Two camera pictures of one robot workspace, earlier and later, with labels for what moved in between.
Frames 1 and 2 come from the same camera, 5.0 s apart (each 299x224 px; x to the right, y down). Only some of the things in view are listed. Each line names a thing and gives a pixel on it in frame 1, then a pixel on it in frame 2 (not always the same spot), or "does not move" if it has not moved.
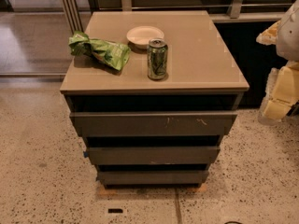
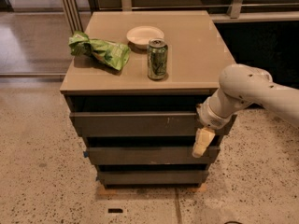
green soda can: x=157 y=59 does not move
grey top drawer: x=152 y=123 does not move
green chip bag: x=113 y=53 does not move
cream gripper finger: x=281 y=94 to x=211 y=120
